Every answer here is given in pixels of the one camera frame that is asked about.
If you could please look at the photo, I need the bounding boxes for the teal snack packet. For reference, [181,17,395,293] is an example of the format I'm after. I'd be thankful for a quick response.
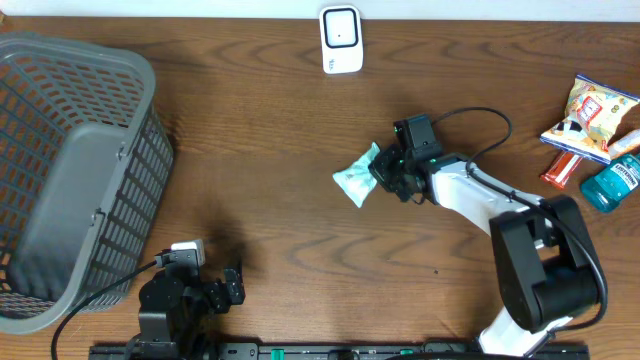
[332,142,380,208]

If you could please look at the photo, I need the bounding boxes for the red Top chocolate bar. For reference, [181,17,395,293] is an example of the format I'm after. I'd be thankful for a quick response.
[540,151,583,190]

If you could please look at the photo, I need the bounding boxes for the yellow chips bag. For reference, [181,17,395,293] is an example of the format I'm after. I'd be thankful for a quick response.
[540,74,639,165]

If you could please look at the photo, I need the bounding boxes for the teal mouthwash bottle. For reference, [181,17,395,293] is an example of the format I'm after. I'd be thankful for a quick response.
[580,154,639,213]

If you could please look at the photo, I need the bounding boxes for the orange tissue pack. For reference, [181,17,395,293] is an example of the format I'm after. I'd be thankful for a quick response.
[608,129,640,160]

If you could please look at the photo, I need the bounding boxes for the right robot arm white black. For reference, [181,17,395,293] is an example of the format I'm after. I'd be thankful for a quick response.
[368,145,608,357]

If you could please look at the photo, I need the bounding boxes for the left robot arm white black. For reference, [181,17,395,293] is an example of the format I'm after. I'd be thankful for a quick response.
[124,250,246,359]

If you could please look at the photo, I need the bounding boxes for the white barcode scanner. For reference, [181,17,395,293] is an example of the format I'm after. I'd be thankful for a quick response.
[319,5,364,75]

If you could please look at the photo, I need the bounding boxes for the grey plastic shopping basket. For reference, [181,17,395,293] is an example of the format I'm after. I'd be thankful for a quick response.
[1,33,174,335]

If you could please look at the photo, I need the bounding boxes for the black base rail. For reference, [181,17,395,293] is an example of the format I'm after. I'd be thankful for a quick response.
[88,341,591,360]

